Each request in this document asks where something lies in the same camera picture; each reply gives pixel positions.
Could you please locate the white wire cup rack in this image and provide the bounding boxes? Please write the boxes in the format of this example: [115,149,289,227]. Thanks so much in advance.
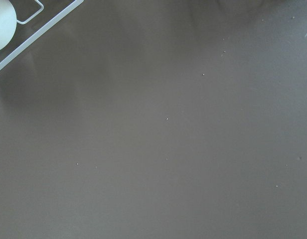
[0,0,83,71]

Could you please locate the mint green plastic cup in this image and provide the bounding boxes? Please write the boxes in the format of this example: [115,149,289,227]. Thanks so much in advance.
[0,0,17,50]

